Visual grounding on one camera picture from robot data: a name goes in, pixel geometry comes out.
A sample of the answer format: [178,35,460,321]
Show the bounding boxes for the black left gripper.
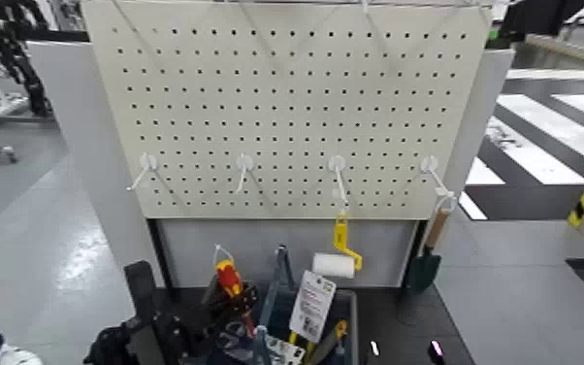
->
[160,277,262,359]

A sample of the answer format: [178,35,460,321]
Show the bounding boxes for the red yellow screwdriver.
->
[212,244,257,339]

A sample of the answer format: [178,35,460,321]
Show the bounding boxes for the grey plastic crate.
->
[250,287,360,365]

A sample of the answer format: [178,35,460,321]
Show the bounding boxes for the blue grey bar clamp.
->
[250,245,296,365]

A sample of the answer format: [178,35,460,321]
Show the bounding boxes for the black white packaged tool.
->
[217,320,307,365]

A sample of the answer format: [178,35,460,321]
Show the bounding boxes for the white tool package card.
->
[288,270,338,345]

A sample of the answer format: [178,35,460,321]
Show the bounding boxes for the white pegboard hook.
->
[420,154,459,214]
[235,153,255,195]
[126,152,160,192]
[328,154,351,214]

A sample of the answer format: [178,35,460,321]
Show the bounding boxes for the beige perforated pegboard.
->
[80,0,495,221]

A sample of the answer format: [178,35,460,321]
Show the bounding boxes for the purple indicator light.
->
[427,339,446,362]

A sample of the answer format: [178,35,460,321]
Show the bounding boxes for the white rounded cover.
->
[0,344,45,365]

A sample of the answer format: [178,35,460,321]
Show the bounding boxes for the black monitor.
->
[485,0,584,50]

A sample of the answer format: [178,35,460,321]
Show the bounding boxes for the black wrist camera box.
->
[123,260,168,365]

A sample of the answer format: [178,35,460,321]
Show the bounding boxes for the black pegboard stand frame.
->
[146,217,432,294]

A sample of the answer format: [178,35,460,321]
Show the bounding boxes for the yellow black handled tool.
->
[287,318,349,365]

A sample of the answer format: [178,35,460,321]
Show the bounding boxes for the yellow handled paint roller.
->
[311,213,365,280]

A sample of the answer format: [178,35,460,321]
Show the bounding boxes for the green trowel wooden handle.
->
[406,206,454,295]

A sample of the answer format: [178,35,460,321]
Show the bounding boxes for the black cable drag chain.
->
[0,0,55,118]

